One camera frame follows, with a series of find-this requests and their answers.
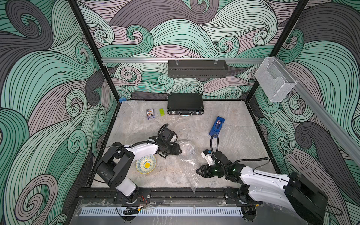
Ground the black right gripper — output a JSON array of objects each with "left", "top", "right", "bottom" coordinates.
[{"left": 195, "top": 163, "right": 227, "bottom": 178}]

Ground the clear bubble wrap sheet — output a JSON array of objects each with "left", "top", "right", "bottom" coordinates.
[{"left": 179, "top": 124, "right": 274, "bottom": 191}]

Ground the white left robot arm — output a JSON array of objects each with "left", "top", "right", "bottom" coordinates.
[{"left": 95, "top": 139, "right": 182, "bottom": 202}]

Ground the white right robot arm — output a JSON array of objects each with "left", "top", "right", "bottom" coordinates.
[{"left": 196, "top": 164, "right": 328, "bottom": 225}]

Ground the yellow centre patterned bowl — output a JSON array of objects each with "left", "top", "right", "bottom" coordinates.
[{"left": 136, "top": 155, "right": 157, "bottom": 174}]

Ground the green toy brick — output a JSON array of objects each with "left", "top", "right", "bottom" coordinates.
[{"left": 159, "top": 108, "right": 165, "bottom": 116}]

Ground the blue playing cards box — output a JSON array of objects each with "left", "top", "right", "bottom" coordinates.
[{"left": 146, "top": 108, "right": 155, "bottom": 120}]

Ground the black hard case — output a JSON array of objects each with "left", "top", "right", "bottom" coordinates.
[{"left": 167, "top": 93, "right": 204, "bottom": 116}]

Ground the blue tape dispenser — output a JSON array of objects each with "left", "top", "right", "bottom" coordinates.
[{"left": 209, "top": 116, "right": 225, "bottom": 136}]

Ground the blue toy brick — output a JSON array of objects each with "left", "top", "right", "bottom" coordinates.
[{"left": 118, "top": 97, "right": 127, "bottom": 103}]

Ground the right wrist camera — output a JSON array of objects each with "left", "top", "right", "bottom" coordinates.
[{"left": 201, "top": 150, "right": 215, "bottom": 166}]

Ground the white slotted cable duct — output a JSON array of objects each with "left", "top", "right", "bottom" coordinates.
[{"left": 79, "top": 206, "right": 243, "bottom": 217}]

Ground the black wall shelf tray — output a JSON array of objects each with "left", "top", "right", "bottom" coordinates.
[{"left": 167, "top": 60, "right": 229, "bottom": 79}]

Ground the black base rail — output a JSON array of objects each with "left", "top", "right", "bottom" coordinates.
[{"left": 75, "top": 187, "right": 302, "bottom": 206}]

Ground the clear acrylic wall holder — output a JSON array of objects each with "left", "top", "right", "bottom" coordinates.
[{"left": 255, "top": 57, "right": 297, "bottom": 103}]

